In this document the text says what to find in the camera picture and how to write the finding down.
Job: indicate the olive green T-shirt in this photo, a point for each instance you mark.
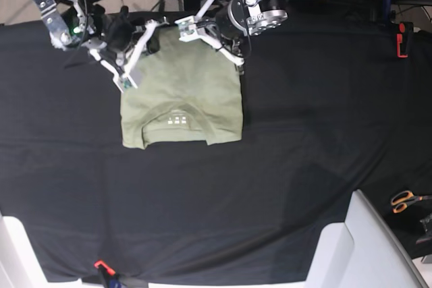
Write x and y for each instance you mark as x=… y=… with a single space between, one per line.
x=189 y=92

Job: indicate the orange handled scissors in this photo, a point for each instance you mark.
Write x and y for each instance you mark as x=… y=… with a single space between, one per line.
x=404 y=199

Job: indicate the black table cloth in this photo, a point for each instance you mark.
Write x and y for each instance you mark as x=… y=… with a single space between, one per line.
x=329 y=109

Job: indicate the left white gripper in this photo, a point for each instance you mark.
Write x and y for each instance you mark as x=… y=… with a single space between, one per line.
x=223 y=32

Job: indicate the white table frame left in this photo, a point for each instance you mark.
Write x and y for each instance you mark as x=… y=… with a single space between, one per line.
x=19 y=264

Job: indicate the orange black clamp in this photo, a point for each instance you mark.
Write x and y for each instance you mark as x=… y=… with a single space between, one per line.
x=404 y=38

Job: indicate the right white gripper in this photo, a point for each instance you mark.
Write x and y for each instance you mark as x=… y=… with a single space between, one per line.
x=119 y=42

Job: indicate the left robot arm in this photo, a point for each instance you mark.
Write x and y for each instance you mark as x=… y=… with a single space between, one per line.
x=261 y=15

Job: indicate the white table frame right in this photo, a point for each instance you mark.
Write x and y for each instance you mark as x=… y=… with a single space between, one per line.
x=361 y=251

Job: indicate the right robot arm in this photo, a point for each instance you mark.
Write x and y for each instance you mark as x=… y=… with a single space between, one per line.
x=69 y=22

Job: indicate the orange blue front clamp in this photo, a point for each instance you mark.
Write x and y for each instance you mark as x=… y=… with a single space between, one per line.
x=109 y=278

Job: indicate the white table frame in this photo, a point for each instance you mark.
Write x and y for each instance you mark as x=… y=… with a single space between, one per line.
x=361 y=251
x=19 y=264

